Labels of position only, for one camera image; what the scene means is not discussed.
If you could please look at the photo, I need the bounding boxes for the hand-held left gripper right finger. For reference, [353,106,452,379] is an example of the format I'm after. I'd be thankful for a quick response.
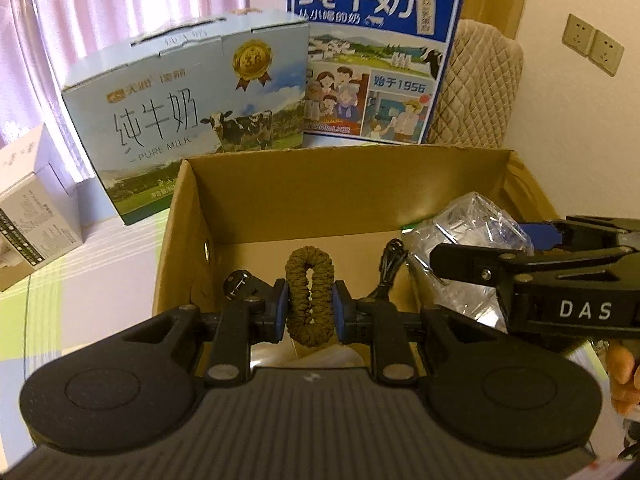
[334,281,469,387]

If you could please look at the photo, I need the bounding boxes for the pink curtain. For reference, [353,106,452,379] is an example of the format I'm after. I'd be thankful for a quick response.
[0,0,292,182]

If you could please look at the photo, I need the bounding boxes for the light blue milk carton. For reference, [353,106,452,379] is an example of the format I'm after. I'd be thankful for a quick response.
[61,7,311,226]

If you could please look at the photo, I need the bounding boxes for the brown cardboard box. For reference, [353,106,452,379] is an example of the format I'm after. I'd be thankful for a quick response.
[152,146,611,376]

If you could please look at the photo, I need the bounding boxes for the black round device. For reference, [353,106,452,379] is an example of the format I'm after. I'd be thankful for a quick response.
[222,269,274,307]

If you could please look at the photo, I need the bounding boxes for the brown hair scrunchie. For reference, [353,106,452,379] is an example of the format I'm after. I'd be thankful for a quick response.
[284,246,336,347]

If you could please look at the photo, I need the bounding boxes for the person's right hand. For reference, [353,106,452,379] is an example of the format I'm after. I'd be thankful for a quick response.
[606,342,640,417]

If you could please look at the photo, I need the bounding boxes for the silver foil bag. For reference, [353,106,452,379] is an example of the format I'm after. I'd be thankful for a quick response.
[249,339,372,372]

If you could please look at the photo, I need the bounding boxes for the white product box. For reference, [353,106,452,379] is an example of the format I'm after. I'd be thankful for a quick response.
[0,124,85,292]

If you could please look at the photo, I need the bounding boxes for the clear plastic bag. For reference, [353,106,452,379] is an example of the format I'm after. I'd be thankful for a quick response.
[402,191,534,332]

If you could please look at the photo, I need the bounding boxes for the black cable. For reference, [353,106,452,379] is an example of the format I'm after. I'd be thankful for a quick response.
[367,238,407,307]

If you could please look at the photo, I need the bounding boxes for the dark blue milk carton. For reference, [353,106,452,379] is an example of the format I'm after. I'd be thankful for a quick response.
[286,0,467,146]

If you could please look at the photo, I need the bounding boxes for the beige wall socket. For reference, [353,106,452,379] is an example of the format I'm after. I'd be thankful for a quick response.
[562,12,597,57]
[590,29,626,77]

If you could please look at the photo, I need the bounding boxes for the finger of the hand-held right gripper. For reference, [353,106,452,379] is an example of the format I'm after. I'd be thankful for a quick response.
[428,242,532,288]
[519,214,640,254]

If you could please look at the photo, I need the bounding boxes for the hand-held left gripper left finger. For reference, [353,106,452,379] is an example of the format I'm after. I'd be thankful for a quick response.
[150,280,291,387]

